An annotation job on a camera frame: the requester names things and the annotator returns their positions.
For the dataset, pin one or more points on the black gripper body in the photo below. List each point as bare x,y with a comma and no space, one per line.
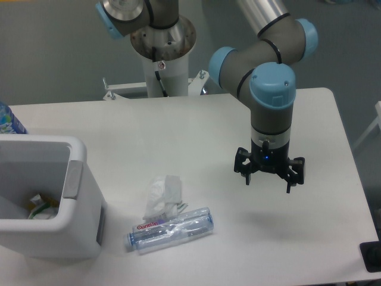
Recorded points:
272,161

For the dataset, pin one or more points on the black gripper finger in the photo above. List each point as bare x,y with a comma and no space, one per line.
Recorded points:
293,172
245,164

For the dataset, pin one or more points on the white plastic wrapper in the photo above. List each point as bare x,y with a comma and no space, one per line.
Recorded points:
164,198

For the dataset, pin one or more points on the crushed clear plastic bottle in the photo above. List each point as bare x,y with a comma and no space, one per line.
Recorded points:
159,234

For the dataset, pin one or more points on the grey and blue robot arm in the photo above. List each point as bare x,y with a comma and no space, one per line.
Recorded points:
260,77

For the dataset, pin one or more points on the white plastic trash can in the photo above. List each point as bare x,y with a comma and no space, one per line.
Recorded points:
56,167

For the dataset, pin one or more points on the trash inside can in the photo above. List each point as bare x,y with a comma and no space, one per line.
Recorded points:
42,207

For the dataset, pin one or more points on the black device at table edge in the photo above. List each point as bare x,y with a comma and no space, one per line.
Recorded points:
370,252

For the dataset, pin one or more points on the blue labelled water bottle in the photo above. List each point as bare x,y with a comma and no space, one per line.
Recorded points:
10,124

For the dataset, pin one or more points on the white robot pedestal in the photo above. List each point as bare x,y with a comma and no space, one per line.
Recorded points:
163,78

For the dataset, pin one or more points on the white frame at right edge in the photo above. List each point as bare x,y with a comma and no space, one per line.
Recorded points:
371,131

